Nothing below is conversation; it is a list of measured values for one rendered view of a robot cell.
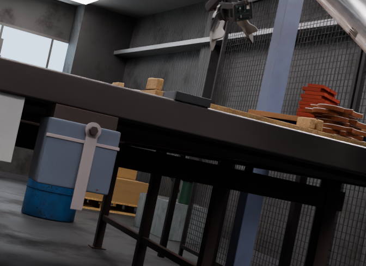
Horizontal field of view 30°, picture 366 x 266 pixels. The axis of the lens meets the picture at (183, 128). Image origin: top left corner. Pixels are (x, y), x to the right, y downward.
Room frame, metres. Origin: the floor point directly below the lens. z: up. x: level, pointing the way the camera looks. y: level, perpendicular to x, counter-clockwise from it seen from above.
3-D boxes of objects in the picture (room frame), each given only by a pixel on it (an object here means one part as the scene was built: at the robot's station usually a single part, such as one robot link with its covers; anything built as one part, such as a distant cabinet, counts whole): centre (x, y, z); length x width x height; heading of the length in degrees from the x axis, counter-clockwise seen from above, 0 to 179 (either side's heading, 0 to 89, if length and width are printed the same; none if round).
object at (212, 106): (1.65, -0.05, 0.93); 0.41 x 0.35 x 0.02; 113
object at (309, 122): (1.60, -0.28, 0.95); 0.06 x 0.02 x 0.03; 23
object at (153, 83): (1.46, 0.08, 0.95); 0.06 x 0.02 x 0.03; 23
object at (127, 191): (9.15, 0.97, 0.37); 1.27 x 0.91 x 0.75; 117
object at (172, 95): (1.37, 0.01, 0.92); 0.08 x 0.08 x 0.02; 22
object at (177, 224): (7.54, -0.02, 0.40); 0.82 x 0.68 x 0.79; 26
